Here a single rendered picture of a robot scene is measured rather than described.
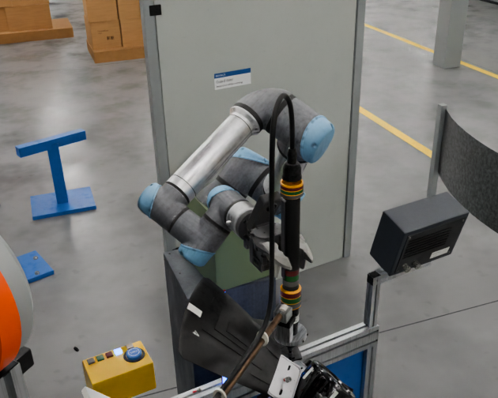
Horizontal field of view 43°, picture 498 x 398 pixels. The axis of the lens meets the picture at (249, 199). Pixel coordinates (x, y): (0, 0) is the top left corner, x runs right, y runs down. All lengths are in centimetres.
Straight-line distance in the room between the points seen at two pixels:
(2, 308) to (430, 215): 162
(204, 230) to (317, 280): 241
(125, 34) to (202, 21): 578
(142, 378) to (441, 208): 102
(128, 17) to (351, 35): 558
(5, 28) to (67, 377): 769
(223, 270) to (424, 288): 205
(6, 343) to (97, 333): 301
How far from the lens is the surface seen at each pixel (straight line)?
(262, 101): 158
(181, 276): 208
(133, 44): 879
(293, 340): 134
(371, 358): 219
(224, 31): 305
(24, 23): 1033
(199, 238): 143
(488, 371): 336
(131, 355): 168
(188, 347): 119
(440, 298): 377
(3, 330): 51
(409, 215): 195
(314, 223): 374
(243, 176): 196
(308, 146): 156
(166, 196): 147
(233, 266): 197
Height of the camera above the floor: 217
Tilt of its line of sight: 28 degrees down
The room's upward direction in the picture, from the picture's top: 1 degrees counter-clockwise
